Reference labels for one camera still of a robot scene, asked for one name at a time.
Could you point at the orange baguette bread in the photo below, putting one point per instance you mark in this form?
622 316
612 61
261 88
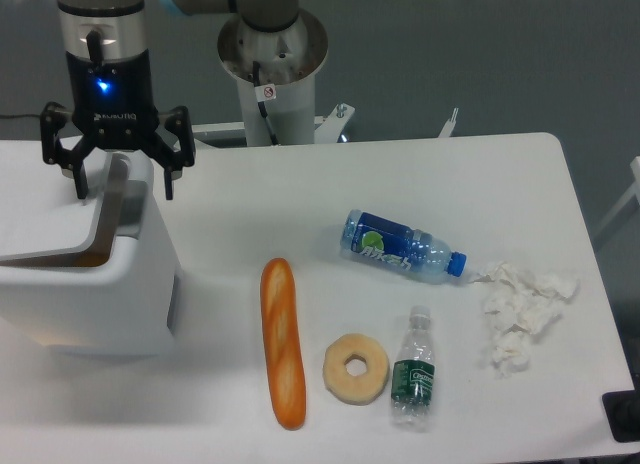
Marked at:
283 357

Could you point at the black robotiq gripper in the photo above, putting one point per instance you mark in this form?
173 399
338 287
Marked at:
114 110

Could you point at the green label water bottle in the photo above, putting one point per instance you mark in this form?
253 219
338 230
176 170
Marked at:
413 373

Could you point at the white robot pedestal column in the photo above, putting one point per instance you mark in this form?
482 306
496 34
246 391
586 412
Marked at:
275 74

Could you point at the crumpled white tissue paper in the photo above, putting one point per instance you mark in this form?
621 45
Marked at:
519 307

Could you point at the orange fruit in bin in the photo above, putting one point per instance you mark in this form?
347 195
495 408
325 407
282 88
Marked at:
91 260

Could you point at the white metal base frame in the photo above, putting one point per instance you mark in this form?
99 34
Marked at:
327 129

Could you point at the white frame at right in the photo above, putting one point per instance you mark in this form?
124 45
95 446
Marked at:
621 211

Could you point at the white trash can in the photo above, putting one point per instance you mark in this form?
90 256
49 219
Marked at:
123 307

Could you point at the blue label drink bottle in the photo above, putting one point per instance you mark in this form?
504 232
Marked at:
411 252

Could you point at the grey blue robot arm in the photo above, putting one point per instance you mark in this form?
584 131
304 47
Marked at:
103 31

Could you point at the black device at edge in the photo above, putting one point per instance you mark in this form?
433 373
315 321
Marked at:
622 412

